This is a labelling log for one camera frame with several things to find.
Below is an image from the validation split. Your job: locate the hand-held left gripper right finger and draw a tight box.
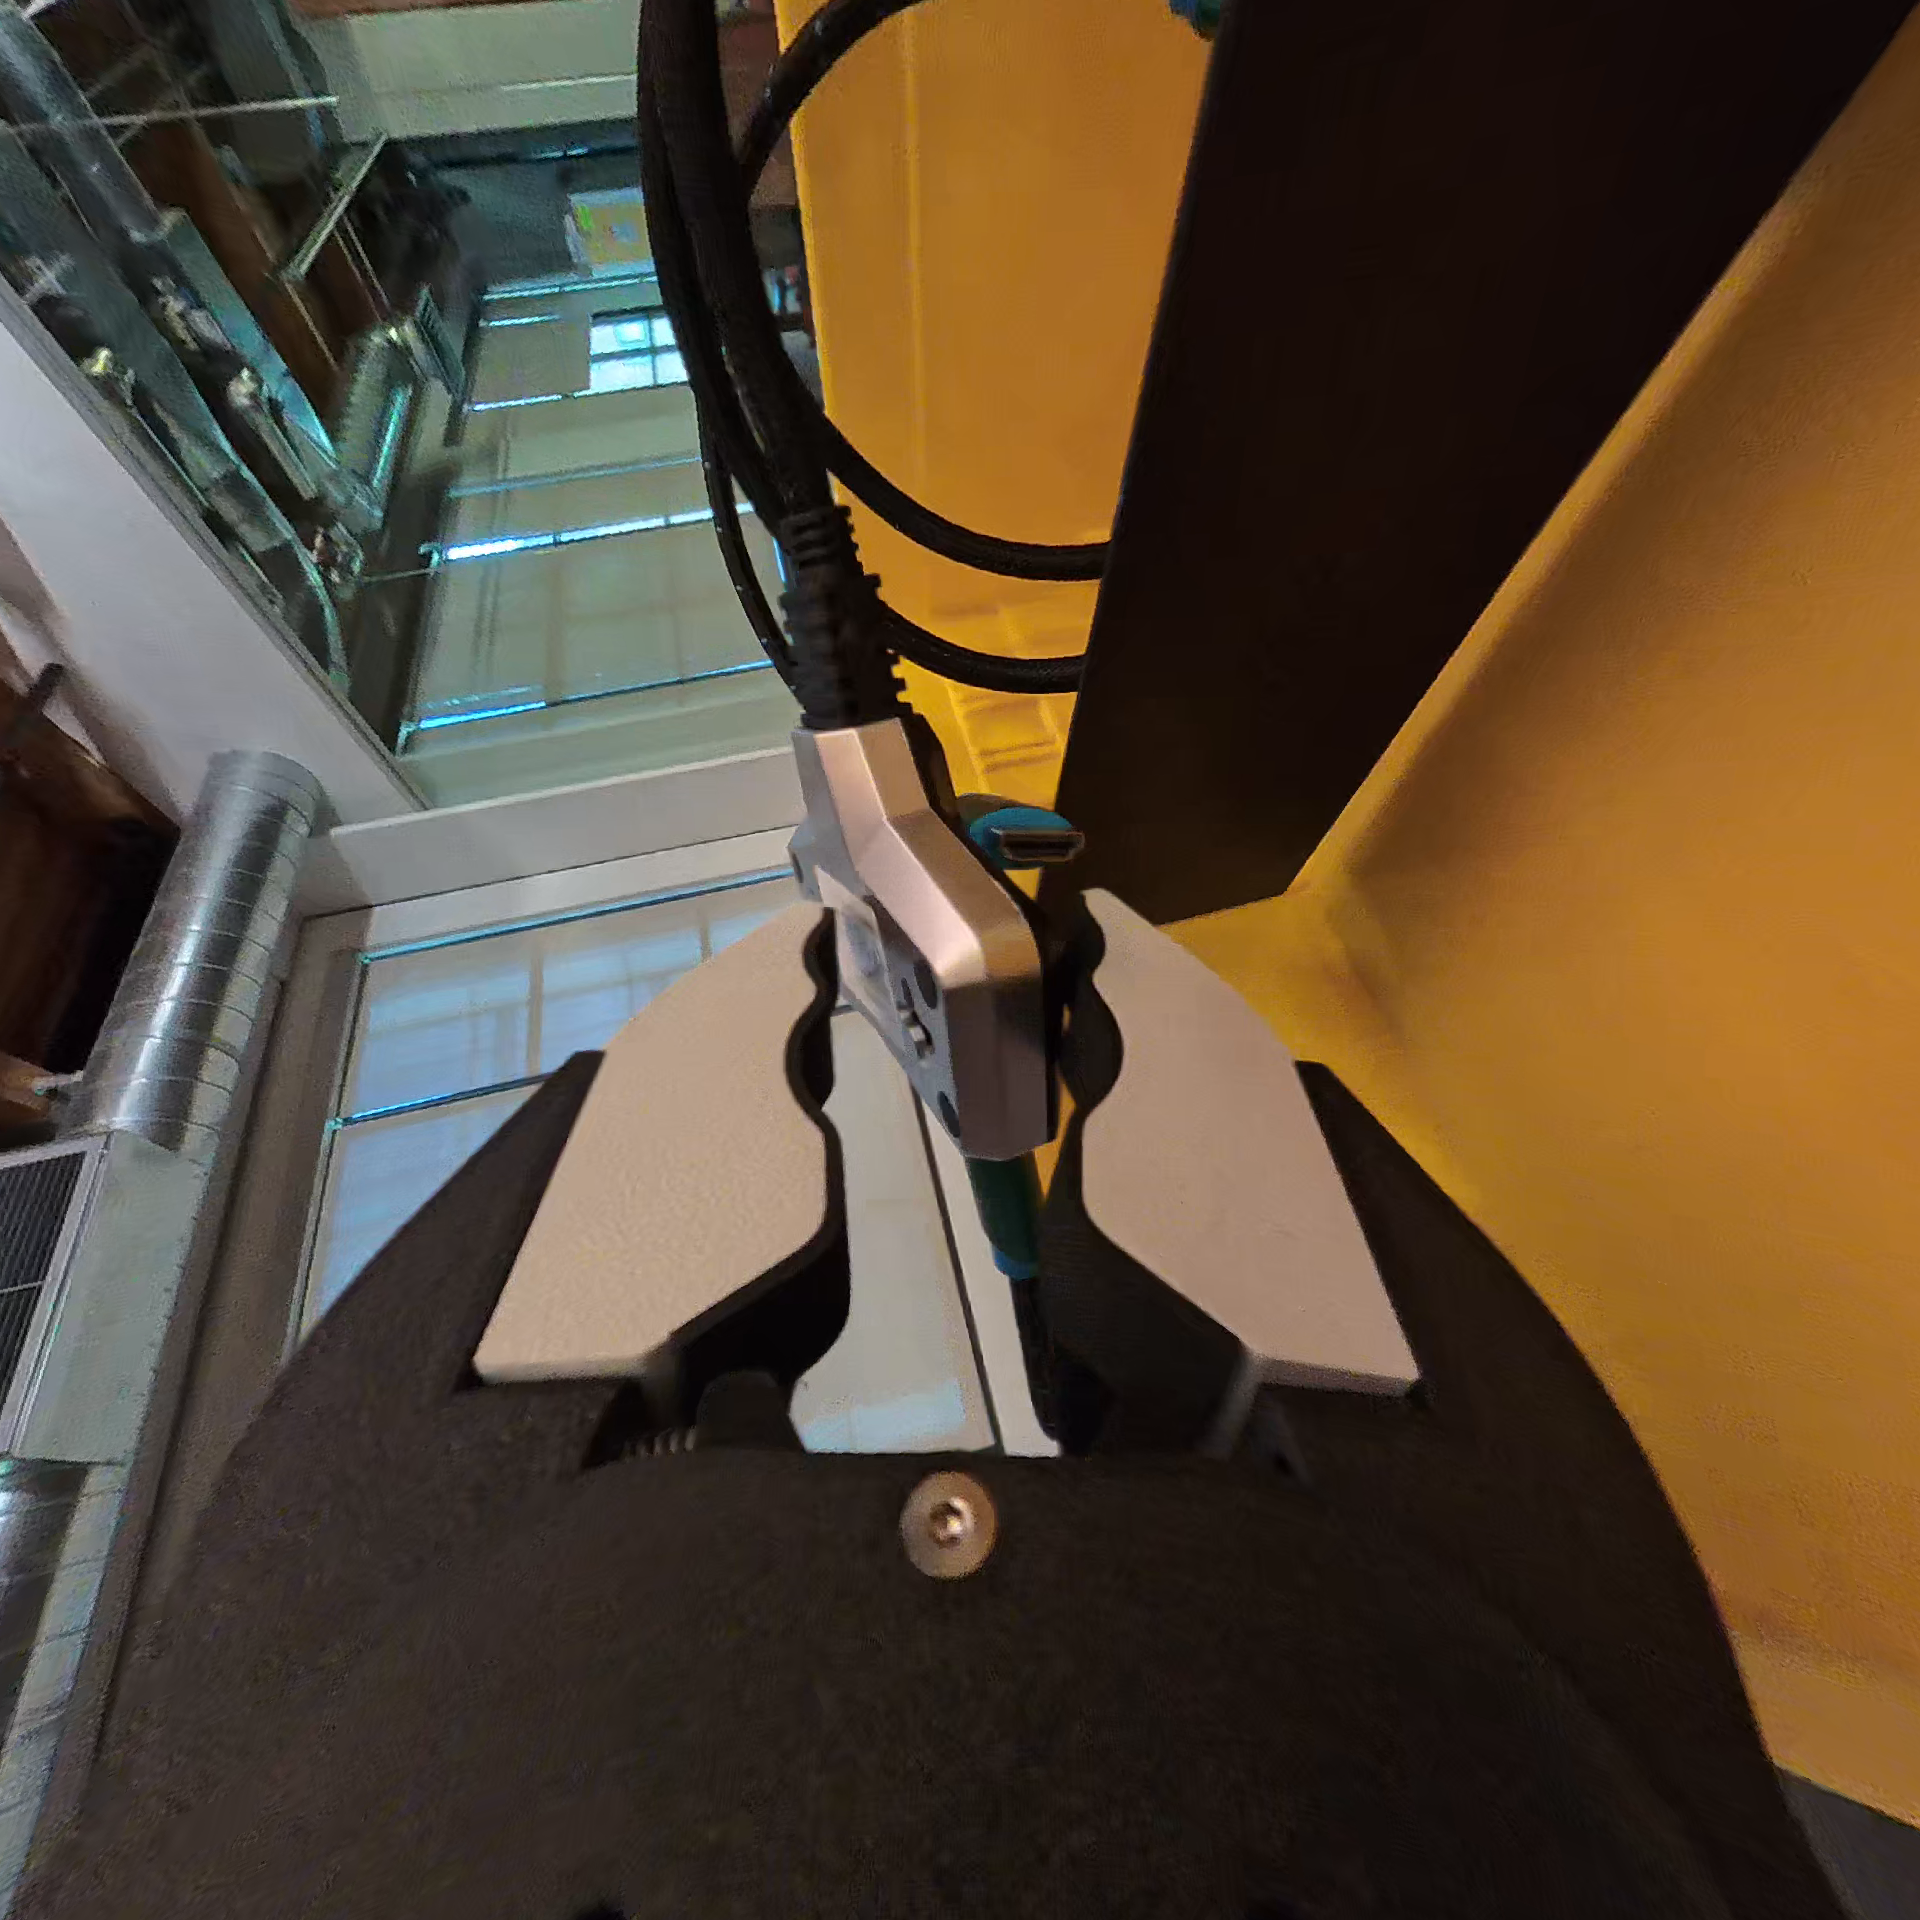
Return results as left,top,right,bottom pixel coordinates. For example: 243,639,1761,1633
1040,885,1422,1454

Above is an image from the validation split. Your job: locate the black bin divider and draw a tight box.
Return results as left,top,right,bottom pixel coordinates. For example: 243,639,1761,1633
1054,0,1912,935

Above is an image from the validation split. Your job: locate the silver hdmi hub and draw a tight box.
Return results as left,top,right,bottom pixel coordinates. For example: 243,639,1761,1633
786,718,1066,1162

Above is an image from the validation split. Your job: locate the black hub cable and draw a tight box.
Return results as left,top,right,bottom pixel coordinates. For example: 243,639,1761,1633
638,0,924,740

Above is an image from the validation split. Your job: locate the round spiral metal duct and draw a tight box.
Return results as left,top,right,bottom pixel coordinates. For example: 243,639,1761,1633
66,750,337,1155

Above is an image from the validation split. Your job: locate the metal duct with vent grille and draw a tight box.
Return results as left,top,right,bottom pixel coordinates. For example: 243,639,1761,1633
0,1124,254,1470

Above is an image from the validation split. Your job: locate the yellow plastic bin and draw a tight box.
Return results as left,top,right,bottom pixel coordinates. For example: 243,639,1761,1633
772,0,1920,1790

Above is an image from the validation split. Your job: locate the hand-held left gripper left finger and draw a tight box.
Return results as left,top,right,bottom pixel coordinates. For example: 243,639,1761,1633
470,902,858,1431

